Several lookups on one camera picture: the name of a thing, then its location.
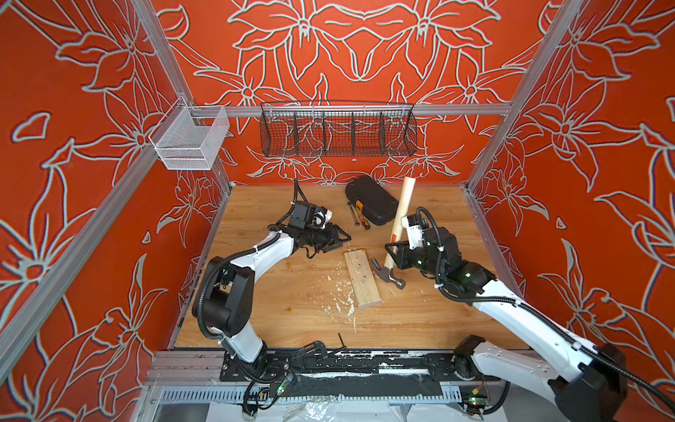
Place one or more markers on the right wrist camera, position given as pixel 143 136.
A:
pixel 415 227

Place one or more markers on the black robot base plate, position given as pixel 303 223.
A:
pixel 316 359

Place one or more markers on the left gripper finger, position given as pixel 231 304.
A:
pixel 340 235
pixel 333 245

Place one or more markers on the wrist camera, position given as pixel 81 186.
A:
pixel 306 215
pixel 415 227

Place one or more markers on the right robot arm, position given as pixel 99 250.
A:
pixel 586 382

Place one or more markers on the wooden handle claw hammer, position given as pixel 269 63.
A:
pixel 386 271

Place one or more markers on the white wire mesh basket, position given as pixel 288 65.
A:
pixel 190 138

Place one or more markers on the light wooden block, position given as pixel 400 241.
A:
pixel 364 287

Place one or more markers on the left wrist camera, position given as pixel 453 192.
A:
pixel 306 215

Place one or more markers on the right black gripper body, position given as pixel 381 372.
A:
pixel 422 258

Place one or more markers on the black wire wall basket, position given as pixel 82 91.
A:
pixel 337 129

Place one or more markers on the screwdriver beside case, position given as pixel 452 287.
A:
pixel 354 215

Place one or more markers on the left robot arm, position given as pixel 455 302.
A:
pixel 223 304

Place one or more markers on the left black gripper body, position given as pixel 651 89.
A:
pixel 318 237

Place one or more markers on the black tool case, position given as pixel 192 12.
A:
pixel 375 203

